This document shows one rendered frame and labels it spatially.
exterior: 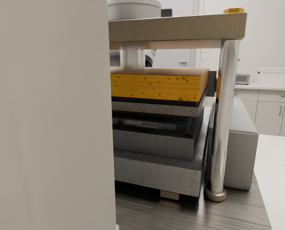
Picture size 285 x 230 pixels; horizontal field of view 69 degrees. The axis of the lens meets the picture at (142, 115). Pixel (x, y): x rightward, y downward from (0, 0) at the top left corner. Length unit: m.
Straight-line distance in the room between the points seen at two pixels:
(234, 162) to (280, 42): 3.33
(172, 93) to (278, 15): 3.39
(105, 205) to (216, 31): 0.16
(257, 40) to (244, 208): 3.30
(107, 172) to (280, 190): 0.55
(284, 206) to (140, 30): 0.51
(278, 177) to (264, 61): 2.88
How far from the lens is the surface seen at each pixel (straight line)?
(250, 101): 2.96
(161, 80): 0.21
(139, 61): 0.30
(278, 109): 3.04
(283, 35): 3.57
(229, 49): 0.21
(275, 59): 3.54
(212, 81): 0.38
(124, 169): 0.24
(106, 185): 0.16
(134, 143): 0.24
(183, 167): 0.22
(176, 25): 0.20
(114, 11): 0.28
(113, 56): 0.79
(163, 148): 0.23
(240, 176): 0.27
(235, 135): 0.25
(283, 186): 0.69
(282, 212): 0.59
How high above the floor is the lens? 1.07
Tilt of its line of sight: 15 degrees down
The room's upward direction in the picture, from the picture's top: straight up
